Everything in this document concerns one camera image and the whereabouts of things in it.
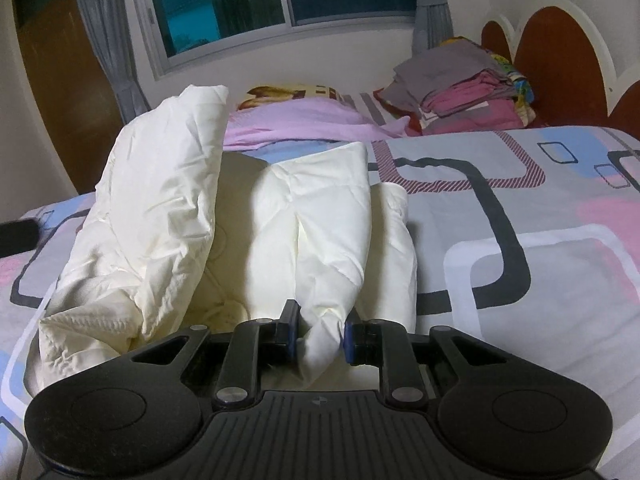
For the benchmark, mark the printed pillow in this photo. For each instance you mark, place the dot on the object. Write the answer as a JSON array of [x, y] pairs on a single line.
[[285, 94]]

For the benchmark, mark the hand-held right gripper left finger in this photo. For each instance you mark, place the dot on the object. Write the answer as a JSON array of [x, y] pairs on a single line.
[[290, 344]]

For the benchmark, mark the grey folded cloth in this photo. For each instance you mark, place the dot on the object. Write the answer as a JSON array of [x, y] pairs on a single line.
[[435, 72]]

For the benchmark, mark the patterned bed sheet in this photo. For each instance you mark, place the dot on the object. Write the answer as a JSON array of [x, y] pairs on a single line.
[[500, 240]]

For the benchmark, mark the pink blanket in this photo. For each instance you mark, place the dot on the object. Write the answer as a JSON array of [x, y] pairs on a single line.
[[310, 120]]

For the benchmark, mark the brown wooden door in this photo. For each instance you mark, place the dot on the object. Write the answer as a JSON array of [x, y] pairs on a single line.
[[60, 90]]

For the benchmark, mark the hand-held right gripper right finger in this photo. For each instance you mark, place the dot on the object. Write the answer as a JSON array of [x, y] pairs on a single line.
[[348, 342]]

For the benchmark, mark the pink folded cloth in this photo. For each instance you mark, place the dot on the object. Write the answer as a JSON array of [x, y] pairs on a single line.
[[475, 105]]

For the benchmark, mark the grey curtain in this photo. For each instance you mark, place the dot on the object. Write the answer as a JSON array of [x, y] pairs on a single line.
[[110, 45], [432, 10]]

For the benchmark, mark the brown and white headboard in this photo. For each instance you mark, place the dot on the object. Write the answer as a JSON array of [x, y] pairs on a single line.
[[565, 60]]

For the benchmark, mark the white quilted comforter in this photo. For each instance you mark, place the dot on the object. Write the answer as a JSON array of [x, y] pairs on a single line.
[[310, 220]]

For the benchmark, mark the colourful printed cloth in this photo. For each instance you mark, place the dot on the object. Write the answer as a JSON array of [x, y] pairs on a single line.
[[517, 82]]

